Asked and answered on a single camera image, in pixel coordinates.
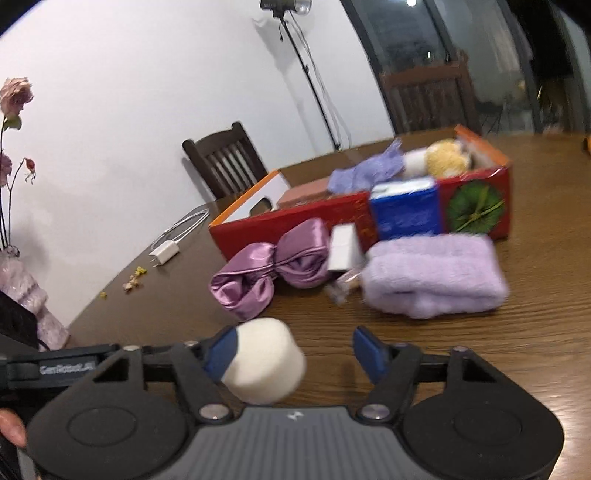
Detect black framed sliding glass door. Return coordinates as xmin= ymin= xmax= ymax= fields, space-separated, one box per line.
xmin=342 ymin=0 xmax=591 ymax=134

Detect clear plastic wrapper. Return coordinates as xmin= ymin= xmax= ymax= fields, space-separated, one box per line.
xmin=323 ymin=270 xmax=365 ymax=305

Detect fallen dried petals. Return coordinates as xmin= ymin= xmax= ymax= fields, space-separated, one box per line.
xmin=99 ymin=265 xmax=148 ymax=298

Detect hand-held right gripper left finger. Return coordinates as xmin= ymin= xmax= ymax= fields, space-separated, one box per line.
xmin=88 ymin=325 xmax=238 ymax=425

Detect blue tissue packet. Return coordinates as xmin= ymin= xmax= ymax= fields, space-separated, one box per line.
xmin=369 ymin=178 xmax=441 ymax=241

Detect studio light on stand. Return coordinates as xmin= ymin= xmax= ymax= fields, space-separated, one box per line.
xmin=259 ymin=0 xmax=342 ymax=152

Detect dark wooden slatted chair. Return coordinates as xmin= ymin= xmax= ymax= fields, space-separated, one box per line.
xmin=181 ymin=121 xmax=269 ymax=201
xmin=379 ymin=51 xmax=483 ymax=136

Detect pink ceramic vase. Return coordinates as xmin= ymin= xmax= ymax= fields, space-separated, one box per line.
xmin=0 ymin=244 xmax=70 ymax=352

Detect purple fluffy towel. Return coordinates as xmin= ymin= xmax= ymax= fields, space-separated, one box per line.
xmin=360 ymin=233 xmax=509 ymax=319

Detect black box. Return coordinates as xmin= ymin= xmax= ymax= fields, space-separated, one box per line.
xmin=0 ymin=291 xmax=40 ymax=349

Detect person's left hand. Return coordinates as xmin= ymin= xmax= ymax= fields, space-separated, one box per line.
xmin=0 ymin=408 xmax=27 ymax=448

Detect white foam cylinder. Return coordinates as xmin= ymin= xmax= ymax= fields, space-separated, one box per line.
xmin=222 ymin=318 xmax=308 ymax=406

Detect small white box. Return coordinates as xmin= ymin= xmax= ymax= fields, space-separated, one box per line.
xmin=327 ymin=224 xmax=365 ymax=273

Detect white charger with cable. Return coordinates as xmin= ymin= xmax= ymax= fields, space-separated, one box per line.
xmin=148 ymin=208 xmax=211 ymax=268

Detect pink layered sponge block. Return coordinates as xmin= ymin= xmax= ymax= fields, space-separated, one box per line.
xmin=277 ymin=178 xmax=335 ymax=208

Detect white plush toy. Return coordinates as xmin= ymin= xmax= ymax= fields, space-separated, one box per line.
xmin=402 ymin=136 xmax=476 ymax=178

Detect yellow plush toy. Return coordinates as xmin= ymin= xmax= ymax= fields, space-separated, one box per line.
xmin=425 ymin=140 xmax=474 ymax=178

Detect red cardboard box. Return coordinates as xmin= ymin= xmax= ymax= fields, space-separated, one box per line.
xmin=209 ymin=124 xmax=512 ymax=261

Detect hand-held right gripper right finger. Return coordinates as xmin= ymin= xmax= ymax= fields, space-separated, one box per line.
xmin=353 ymin=326 xmax=495 ymax=425

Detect purple knit cloth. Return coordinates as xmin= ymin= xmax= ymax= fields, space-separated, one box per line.
xmin=328 ymin=140 xmax=404 ymax=193

